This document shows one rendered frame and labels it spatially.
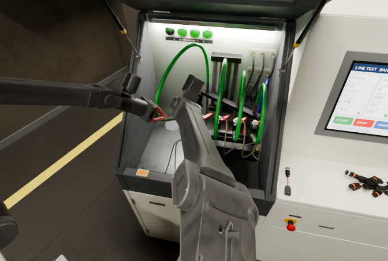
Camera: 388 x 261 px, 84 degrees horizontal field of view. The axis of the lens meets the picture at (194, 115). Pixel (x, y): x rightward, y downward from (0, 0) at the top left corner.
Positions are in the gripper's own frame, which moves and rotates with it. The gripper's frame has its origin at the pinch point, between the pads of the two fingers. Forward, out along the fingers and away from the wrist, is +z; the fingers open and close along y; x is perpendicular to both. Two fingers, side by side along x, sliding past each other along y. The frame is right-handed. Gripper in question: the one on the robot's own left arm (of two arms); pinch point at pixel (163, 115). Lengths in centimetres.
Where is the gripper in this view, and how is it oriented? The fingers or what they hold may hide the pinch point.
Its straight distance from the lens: 84.1
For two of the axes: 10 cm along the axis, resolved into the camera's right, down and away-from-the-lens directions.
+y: -5.7, -3.9, 7.2
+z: 6.8, 2.6, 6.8
